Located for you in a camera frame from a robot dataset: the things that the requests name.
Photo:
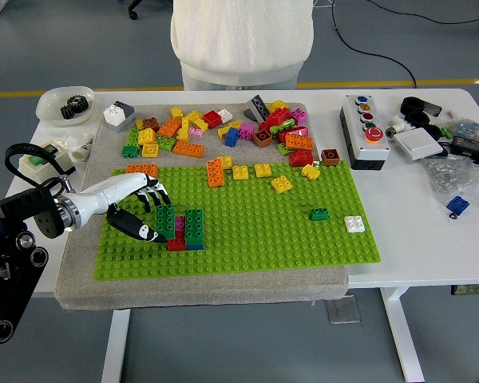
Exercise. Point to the white push-button control box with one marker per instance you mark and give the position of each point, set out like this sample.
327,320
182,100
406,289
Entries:
365,153

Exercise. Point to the white and grey block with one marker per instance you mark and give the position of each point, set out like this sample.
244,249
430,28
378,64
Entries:
117,117

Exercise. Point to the black tape roll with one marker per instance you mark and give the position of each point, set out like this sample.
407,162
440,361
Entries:
413,121
430,135
407,107

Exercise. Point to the orange long toy brick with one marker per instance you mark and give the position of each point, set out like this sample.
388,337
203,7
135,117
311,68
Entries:
214,172
188,149
299,142
141,168

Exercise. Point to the white switch box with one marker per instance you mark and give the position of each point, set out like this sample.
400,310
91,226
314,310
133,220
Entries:
36,171

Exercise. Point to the table height control panel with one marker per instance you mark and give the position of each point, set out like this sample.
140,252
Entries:
473,289

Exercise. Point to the dark clear plastic case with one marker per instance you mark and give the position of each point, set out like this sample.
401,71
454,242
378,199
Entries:
433,108

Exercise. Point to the magenta square toy brick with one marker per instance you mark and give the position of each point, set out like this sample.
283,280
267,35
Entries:
246,132
299,116

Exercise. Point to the white table leg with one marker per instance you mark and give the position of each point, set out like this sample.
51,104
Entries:
115,347
403,339

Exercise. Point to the grey-brown felt mat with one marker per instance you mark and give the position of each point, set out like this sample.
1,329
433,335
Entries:
203,291

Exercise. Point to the red curved toy brick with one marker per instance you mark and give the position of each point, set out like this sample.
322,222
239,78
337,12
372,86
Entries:
295,132

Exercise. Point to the white pipe fitting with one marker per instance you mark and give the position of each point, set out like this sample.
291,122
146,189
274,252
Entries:
397,125

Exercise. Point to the clear bag of parts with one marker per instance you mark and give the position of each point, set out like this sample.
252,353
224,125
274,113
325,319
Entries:
471,128

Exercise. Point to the person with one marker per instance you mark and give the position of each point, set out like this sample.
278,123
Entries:
241,40

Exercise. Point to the white square toy brick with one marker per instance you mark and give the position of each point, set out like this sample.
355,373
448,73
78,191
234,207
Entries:
353,224

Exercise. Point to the small green plastic part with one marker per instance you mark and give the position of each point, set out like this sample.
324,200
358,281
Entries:
446,131

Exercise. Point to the clear bag of screws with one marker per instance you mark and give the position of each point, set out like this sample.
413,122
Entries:
455,175

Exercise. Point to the small dark green toy brick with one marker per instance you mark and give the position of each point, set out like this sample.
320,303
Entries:
318,214
130,151

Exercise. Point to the lime green toy brick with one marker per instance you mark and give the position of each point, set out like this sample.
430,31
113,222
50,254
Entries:
165,143
283,127
132,137
284,149

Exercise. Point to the white plastic tray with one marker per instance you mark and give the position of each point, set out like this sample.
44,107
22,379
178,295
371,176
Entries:
50,103

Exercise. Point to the black power adapter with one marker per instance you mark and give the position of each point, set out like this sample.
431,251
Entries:
469,146

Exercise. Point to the white wall switch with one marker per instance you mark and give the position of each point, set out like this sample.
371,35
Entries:
418,144

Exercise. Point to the yellow square toy brick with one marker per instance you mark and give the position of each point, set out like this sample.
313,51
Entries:
281,184
240,171
150,151
262,169
146,137

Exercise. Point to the grey sloped toy brick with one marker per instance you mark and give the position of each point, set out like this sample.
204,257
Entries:
257,107

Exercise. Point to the blue square toy brick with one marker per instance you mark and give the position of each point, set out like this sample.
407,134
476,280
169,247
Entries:
195,247

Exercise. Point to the dark green long toy brick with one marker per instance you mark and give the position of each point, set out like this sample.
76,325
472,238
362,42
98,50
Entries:
165,221
194,225

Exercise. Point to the black gear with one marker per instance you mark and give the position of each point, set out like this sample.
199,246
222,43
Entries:
80,103
68,112

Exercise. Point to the pink small toy brick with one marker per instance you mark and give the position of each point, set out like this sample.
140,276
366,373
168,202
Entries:
195,132

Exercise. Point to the lime green studded baseplate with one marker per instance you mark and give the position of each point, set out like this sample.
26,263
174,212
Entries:
263,239

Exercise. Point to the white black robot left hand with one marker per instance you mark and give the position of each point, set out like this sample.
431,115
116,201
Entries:
112,191

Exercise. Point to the red square toy brick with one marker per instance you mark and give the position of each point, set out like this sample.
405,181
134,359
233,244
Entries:
212,119
177,242

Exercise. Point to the small yellow toy brick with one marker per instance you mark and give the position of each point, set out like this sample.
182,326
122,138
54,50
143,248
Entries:
139,124

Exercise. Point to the grey floor plate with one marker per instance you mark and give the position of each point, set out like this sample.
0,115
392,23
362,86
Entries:
343,310

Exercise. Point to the black office chair base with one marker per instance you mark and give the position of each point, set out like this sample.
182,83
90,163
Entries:
132,15

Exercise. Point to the brown square toy brick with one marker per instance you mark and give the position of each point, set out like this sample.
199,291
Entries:
330,157
262,138

